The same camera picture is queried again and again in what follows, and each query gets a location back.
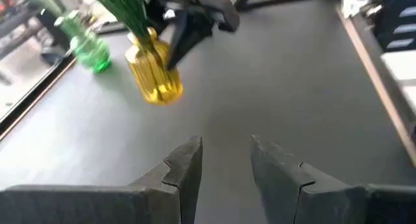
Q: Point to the black chair part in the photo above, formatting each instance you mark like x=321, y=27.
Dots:
x=53, y=55

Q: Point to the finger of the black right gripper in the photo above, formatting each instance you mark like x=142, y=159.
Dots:
x=195, y=26

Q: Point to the yellow artificial daffodil bunch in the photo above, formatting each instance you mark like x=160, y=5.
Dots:
x=126, y=9

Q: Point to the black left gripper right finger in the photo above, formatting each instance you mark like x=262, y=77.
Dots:
x=325, y=206

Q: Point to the yellow ribbed glass vase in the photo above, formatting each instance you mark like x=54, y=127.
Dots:
x=152, y=74

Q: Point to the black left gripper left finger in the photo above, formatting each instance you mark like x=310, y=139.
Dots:
x=97, y=206

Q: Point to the green glass vase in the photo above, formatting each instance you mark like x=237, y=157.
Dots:
x=89, y=53

